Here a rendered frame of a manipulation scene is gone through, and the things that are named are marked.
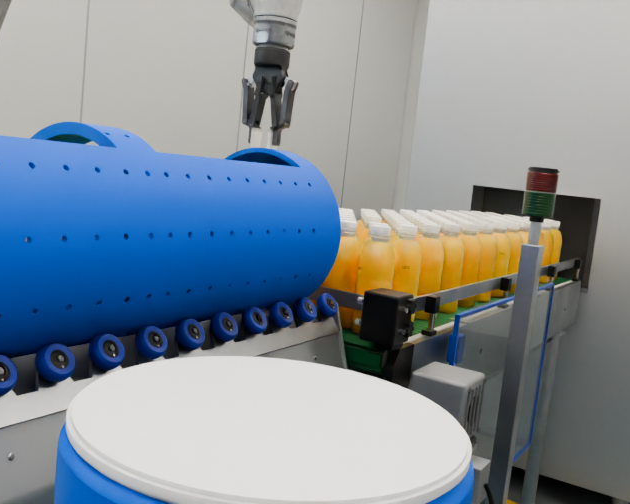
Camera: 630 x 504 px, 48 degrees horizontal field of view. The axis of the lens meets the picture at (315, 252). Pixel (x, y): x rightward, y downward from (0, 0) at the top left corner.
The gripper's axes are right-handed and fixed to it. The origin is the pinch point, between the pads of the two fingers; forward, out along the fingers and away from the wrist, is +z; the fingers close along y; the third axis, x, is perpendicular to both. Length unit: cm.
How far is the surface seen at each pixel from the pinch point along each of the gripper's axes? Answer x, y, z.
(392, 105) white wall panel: 420, -181, -56
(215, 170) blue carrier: -47, 27, 5
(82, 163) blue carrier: -70, 27, 6
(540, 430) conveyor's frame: 132, 37, 88
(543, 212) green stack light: 24, 54, 8
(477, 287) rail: 41, 37, 28
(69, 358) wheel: -70, 28, 28
